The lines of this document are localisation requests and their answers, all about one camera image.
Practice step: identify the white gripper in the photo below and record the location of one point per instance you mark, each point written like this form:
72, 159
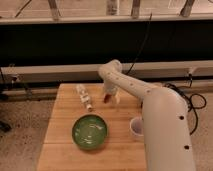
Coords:
112, 89

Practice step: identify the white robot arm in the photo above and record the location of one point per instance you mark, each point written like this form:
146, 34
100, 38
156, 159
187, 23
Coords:
167, 138

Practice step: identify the clear plastic bottle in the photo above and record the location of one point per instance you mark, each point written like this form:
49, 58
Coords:
84, 96

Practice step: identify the translucent plastic cup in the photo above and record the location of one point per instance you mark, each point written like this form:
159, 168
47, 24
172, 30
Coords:
135, 127

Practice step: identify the green bowl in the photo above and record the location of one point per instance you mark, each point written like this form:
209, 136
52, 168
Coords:
89, 132

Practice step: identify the grey metal rail beam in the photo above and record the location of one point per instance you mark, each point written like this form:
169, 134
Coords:
89, 72

